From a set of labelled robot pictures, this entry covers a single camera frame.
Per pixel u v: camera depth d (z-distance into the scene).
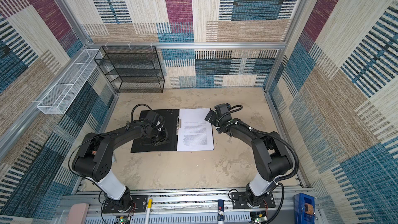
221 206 0.71
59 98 0.71
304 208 0.66
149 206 0.73
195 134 0.97
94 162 0.47
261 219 0.70
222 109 0.73
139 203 0.73
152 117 0.77
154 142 0.79
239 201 0.73
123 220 0.71
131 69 1.11
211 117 0.85
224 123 0.71
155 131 0.80
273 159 0.46
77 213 0.70
